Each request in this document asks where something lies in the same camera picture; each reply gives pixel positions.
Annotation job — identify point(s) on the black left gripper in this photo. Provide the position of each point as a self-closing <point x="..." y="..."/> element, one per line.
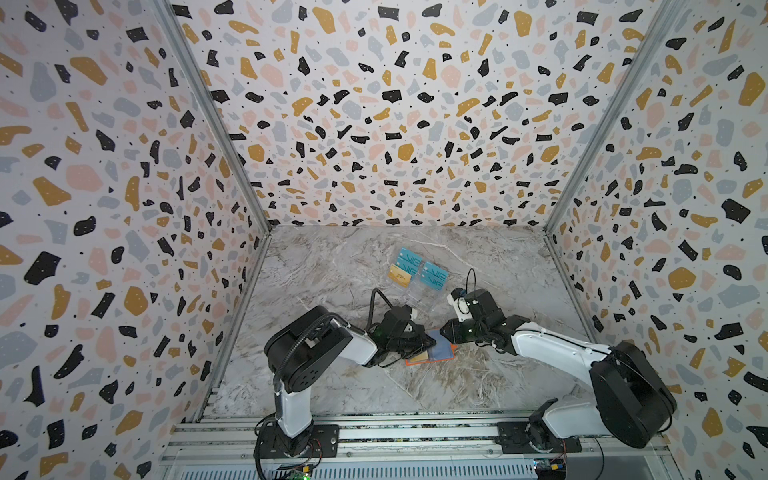
<point x="422" y="345"/>

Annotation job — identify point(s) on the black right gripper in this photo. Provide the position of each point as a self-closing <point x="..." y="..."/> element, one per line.
<point x="459" y="330"/>

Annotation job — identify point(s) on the orange card wallet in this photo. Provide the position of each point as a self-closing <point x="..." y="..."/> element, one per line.
<point x="443" y="350"/>

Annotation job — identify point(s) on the gold VIP card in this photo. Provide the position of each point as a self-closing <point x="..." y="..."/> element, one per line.
<point x="423" y="357"/>
<point x="399" y="276"/>

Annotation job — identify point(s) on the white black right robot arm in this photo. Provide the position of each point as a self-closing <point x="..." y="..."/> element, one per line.
<point x="627" y="400"/>

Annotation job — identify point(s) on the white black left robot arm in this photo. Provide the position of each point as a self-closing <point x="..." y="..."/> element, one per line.
<point x="300" y="353"/>

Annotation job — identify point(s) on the clear acrylic card display stand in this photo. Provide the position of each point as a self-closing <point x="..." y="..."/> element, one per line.
<point x="419" y="295"/>

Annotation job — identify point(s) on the teal VIP card right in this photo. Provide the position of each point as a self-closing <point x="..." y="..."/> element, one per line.
<point x="433" y="276"/>

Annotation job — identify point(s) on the teal vip card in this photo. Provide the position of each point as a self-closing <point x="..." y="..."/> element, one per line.
<point x="433" y="276"/>
<point x="408" y="261"/>

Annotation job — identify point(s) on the teal VIP card left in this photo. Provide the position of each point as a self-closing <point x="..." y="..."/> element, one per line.
<point x="408" y="261"/>

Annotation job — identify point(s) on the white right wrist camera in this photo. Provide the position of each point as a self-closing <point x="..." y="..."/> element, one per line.
<point x="457" y="299"/>

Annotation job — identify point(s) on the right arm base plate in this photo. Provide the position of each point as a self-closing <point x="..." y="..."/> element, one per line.
<point x="522" y="437"/>

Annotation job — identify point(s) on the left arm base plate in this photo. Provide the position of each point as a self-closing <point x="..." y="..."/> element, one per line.
<point x="300" y="441"/>

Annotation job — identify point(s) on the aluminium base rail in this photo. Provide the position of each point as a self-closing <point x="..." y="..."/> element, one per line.
<point x="415" y="446"/>

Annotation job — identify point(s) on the aluminium left corner post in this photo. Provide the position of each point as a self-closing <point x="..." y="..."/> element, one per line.
<point x="174" y="35"/>

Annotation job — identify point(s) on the aluminium corner post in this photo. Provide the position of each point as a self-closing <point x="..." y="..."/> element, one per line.
<point x="174" y="35"/>
<point x="660" y="26"/>

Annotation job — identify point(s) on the aluminium right corner post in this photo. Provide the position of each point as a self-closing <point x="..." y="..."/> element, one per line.
<point x="660" y="26"/>

